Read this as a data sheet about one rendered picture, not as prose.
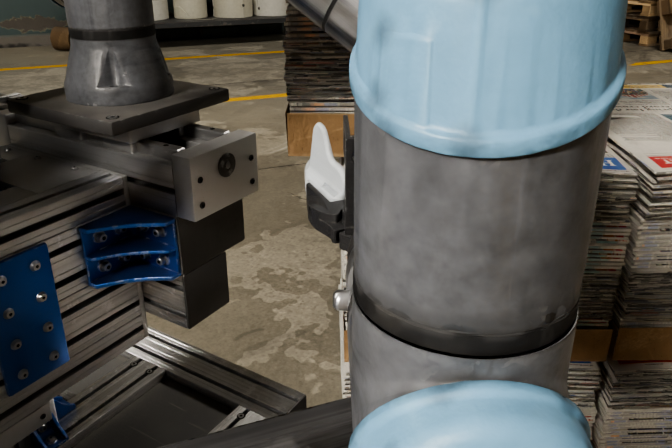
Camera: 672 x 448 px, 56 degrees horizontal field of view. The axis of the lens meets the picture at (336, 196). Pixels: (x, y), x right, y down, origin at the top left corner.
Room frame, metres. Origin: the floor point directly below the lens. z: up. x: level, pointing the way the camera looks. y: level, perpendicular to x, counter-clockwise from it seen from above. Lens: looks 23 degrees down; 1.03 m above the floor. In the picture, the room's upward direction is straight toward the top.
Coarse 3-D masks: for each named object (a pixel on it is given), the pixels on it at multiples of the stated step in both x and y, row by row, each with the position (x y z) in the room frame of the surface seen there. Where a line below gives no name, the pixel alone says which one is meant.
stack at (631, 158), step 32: (640, 96) 0.85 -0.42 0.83; (640, 128) 0.69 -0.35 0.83; (608, 160) 0.59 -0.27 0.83; (640, 160) 0.59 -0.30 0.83; (608, 192) 0.56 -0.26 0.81; (640, 192) 0.59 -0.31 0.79; (608, 224) 0.56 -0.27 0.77; (640, 224) 0.57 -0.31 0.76; (608, 256) 0.56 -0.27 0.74; (640, 256) 0.57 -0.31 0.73; (608, 288) 0.56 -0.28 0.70; (640, 288) 0.56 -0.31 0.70; (608, 320) 0.56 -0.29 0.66; (640, 320) 0.56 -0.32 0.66; (576, 384) 0.56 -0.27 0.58; (608, 384) 0.57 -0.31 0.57; (640, 384) 0.56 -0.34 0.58; (608, 416) 0.55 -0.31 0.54; (640, 416) 0.56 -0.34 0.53
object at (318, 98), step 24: (288, 24) 0.58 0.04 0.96; (312, 24) 0.58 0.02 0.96; (288, 48) 0.58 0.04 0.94; (312, 48) 0.58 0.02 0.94; (336, 48) 0.58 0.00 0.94; (288, 72) 0.58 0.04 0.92; (312, 72) 0.58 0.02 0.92; (336, 72) 0.58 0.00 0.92; (288, 96) 0.58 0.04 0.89; (312, 96) 0.58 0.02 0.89; (336, 96) 0.58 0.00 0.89
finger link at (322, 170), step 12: (324, 132) 0.43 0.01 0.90; (312, 144) 0.45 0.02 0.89; (324, 144) 0.43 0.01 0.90; (312, 156) 0.45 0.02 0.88; (324, 156) 0.43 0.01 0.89; (312, 168) 0.45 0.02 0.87; (324, 168) 0.43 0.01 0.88; (336, 168) 0.41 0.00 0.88; (312, 180) 0.44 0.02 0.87; (324, 180) 0.42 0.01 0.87; (336, 180) 0.41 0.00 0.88; (324, 192) 0.41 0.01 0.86; (336, 192) 0.41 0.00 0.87
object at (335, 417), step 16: (336, 400) 0.27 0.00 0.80; (288, 416) 0.26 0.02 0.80; (304, 416) 0.26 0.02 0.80; (320, 416) 0.26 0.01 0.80; (336, 416) 0.26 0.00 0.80; (224, 432) 0.25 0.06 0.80; (240, 432) 0.25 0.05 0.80; (256, 432) 0.25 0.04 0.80; (272, 432) 0.25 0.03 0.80; (288, 432) 0.25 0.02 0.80; (304, 432) 0.25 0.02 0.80; (320, 432) 0.25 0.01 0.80; (336, 432) 0.25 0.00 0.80; (352, 432) 0.25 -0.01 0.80
